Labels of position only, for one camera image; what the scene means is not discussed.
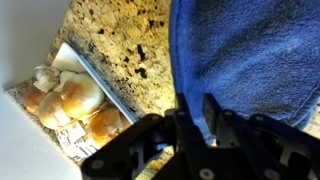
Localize small blue towel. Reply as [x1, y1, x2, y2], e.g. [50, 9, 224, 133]
[169, 0, 320, 143]

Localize white paper label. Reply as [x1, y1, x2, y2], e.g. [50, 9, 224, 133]
[55, 121, 100, 161]

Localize white rectangular plate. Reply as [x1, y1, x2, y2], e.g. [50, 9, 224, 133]
[51, 42, 138, 125]

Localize garlic bulb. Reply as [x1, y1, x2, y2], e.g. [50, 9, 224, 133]
[33, 65, 60, 93]

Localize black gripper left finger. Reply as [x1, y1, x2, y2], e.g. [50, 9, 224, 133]
[175, 93, 202, 156]

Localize onion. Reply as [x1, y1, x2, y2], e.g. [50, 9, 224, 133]
[89, 108, 131, 147]
[38, 92, 71, 130]
[60, 74, 104, 119]

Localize onion front left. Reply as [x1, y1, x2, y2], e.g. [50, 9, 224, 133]
[60, 74, 104, 119]

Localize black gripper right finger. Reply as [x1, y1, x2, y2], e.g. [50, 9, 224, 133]
[203, 94, 234, 147]

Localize onion back middle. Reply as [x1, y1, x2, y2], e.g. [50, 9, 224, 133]
[38, 92, 71, 130]

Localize onion right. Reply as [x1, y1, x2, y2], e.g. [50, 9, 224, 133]
[89, 108, 131, 147]

